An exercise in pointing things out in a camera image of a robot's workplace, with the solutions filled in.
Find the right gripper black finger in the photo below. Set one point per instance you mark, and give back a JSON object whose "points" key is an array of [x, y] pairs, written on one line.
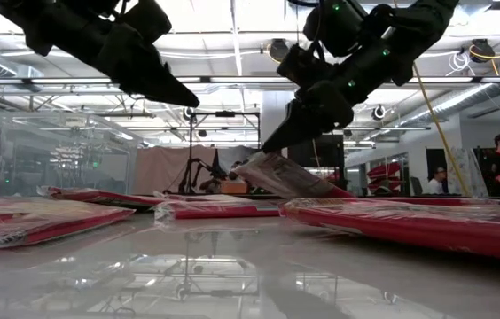
{"points": [[292, 128]]}

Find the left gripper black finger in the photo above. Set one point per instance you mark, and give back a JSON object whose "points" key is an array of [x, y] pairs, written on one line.
{"points": [[172, 94]]}

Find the red popcorn bag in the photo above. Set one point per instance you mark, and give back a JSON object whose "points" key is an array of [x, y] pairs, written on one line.
{"points": [[33, 221], [223, 212], [99, 196], [409, 230], [285, 177]]}

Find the black background robot arm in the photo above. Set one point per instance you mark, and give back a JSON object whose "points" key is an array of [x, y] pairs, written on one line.
{"points": [[188, 177]]}

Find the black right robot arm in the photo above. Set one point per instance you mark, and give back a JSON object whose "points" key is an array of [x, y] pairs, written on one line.
{"points": [[427, 26]]}

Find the black monitor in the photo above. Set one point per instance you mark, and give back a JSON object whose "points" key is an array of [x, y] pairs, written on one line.
{"points": [[332, 150]]}

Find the white curtain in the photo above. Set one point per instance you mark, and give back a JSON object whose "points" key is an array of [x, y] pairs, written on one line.
{"points": [[243, 153]]}

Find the pink curtain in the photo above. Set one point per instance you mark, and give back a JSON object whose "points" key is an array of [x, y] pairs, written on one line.
{"points": [[161, 168]]}

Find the black ceiling device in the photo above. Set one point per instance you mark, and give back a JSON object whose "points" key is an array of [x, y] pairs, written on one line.
{"points": [[279, 49], [482, 49]]}

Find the orange box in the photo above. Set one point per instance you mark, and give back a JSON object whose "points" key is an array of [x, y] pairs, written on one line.
{"points": [[234, 187]]}

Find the red storage rack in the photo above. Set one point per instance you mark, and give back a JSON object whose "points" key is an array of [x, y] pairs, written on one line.
{"points": [[383, 170]]}

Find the clear plastic bin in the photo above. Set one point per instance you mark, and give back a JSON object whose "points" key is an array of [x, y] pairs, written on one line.
{"points": [[55, 133]]}

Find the white patterned cloth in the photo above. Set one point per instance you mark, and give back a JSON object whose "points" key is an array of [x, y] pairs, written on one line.
{"points": [[467, 173]]}

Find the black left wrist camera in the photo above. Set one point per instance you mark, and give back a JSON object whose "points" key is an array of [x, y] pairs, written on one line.
{"points": [[148, 20]]}

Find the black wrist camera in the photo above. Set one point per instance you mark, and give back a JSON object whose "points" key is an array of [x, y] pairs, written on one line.
{"points": [[148, 20], [303, 64]]}

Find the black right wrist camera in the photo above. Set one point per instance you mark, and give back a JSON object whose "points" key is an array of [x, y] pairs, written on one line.
{"points": [[303, 64]]}

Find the black camera rig frame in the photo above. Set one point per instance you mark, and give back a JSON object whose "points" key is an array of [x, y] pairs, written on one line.
{"points": [[225, 114]]}

